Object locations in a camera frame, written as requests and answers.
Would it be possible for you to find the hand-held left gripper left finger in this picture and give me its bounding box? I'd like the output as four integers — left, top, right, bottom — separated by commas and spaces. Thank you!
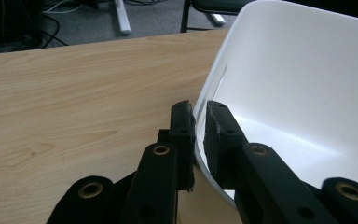
158, 100, 197, 191

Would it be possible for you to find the long black floor cable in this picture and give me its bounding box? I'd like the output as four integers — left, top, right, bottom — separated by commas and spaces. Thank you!
41, 13, 70, 49

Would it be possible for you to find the white floor cable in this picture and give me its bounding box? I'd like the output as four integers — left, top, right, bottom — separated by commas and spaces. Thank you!
42, 0, 85, 15

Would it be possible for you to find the black folding chair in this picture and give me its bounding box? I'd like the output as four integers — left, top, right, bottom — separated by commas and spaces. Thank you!
180, 0, 255, 34

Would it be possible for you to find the white plastic storage bin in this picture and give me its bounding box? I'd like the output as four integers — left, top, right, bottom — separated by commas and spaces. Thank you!
192, 0, 358, 209

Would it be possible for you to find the white metal desk frame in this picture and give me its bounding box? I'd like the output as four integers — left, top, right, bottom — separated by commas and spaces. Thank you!
114, 0, 227, 35

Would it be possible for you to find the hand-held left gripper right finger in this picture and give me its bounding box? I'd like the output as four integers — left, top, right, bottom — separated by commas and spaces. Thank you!
203, 100, 250, 190

